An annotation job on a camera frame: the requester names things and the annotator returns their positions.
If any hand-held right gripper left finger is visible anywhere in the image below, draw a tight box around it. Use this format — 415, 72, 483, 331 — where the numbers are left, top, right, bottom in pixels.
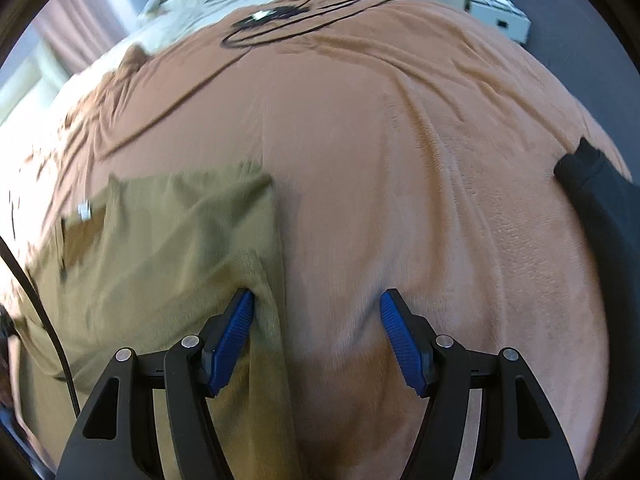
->
55, 287, 257, 480

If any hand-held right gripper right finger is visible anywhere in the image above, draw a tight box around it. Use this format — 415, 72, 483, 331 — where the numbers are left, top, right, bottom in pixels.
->
380, 287, 581, 480

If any olive cat print t-shirt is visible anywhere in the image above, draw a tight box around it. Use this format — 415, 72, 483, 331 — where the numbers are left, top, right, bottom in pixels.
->
0, 160, 306, 480

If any orange blanket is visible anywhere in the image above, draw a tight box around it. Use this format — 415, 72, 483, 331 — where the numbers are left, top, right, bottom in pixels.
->
0, 0, 632, 480

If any black cloth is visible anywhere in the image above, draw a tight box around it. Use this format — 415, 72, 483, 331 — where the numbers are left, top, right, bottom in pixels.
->
552, 137, 640, 363

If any small black white device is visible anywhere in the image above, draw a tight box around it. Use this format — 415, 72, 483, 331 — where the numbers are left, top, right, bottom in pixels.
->
247, 6, 297, 25

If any cream padded headboard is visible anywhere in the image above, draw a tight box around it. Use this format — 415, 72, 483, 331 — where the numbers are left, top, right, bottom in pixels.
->
0, 40, 67, 127

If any white nightstand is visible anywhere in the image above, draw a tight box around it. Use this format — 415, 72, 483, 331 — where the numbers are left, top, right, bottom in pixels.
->
424, 0, 533, 44

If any pinkish curtain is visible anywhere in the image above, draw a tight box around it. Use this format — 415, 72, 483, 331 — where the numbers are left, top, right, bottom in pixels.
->
35, 0, 168, 77

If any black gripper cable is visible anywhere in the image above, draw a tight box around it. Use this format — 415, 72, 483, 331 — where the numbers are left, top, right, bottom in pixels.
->
0, 236, 82, 417

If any thin black cable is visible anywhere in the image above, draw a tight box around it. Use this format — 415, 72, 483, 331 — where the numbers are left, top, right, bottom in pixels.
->
221, 0, 427, 51

